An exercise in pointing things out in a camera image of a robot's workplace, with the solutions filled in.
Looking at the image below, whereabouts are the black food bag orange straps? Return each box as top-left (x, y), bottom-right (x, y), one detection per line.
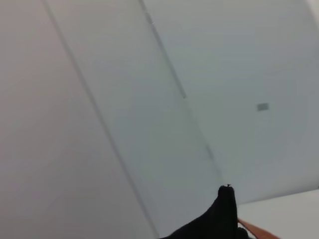
top-left (159, 183), bottom-right (282, 239)

